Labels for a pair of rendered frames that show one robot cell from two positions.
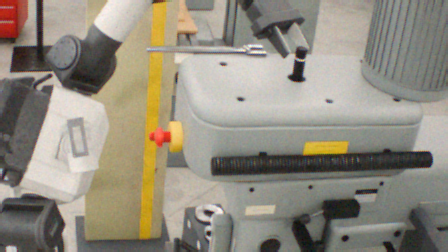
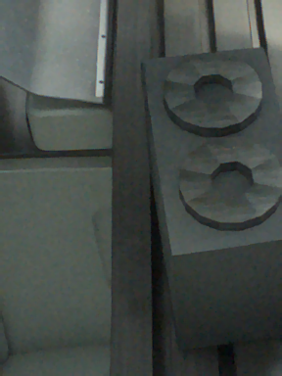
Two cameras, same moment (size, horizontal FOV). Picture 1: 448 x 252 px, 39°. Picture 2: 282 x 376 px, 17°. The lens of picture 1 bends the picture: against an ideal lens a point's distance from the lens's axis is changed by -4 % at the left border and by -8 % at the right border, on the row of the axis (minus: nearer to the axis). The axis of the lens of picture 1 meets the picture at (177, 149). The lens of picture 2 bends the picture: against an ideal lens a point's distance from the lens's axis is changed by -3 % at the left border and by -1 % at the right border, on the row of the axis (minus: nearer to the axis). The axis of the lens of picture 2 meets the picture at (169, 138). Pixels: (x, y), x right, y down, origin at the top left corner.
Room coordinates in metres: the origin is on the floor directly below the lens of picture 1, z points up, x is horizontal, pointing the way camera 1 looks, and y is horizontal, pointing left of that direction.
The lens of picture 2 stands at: (2.11, -0.05, 1.86)
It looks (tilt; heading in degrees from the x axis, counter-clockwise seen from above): 52 degrees down; 194
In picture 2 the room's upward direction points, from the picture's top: 4 degrees counter-clockwise
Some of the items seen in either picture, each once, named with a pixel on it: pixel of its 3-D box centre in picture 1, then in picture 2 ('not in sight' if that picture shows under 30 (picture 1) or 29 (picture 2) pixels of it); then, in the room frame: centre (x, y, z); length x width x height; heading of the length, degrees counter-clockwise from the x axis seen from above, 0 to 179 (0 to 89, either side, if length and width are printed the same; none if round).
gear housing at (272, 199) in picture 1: (299, 167); not in sight; (1.17, -0.26, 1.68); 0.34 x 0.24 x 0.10; 102
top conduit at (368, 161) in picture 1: (328, 161); not in sight; (1.03, -0.28, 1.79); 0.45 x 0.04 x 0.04; 102
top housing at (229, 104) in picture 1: (297, 113); not in sight; (1.17, -0.23, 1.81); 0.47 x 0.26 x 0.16; 102
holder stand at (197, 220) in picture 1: (210, 248); (222, 198); (1.59, -0.13, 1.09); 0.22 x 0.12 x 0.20; 18
